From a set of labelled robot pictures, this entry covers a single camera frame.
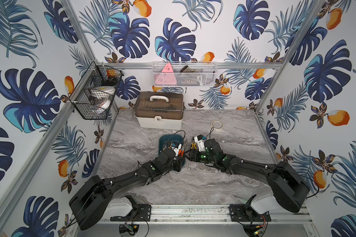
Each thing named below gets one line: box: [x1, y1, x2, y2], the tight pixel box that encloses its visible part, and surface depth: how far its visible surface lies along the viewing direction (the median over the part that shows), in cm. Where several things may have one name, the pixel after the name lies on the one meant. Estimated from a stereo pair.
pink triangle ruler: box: [155, 62, 178, 85], surface depth 92 cm
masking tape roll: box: [211, 119, 224, 130], surface depth 113 cm
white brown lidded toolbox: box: [134, 91, 184, 130], surface depth 100 cm
